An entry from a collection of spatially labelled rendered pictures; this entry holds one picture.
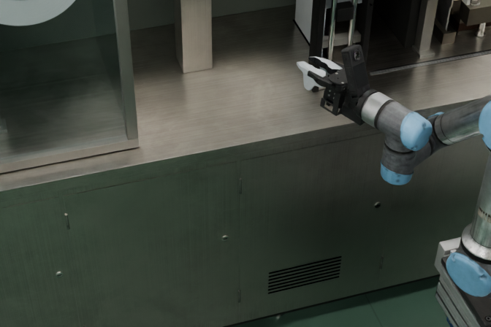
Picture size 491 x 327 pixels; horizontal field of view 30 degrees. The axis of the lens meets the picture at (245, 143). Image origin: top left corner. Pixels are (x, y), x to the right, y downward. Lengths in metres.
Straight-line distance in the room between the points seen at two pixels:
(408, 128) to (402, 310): 1.36
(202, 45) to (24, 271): 0.82
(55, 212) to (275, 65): 0.79
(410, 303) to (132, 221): 1.15
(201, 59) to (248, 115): 0.26
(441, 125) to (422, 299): 1.30
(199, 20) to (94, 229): 0.66
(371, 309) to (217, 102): 1.04
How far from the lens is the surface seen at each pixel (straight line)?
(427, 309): 3.30
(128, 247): 2.66
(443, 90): 2.72
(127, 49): 2.27
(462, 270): 2.07
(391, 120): 2.04
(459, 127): 2.09
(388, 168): 2.11
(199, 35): 2.66
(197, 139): 2.48
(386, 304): 3.29
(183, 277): 2.81
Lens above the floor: 2.50
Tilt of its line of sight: 41 degrees down
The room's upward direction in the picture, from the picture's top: 1 degrees clockwise
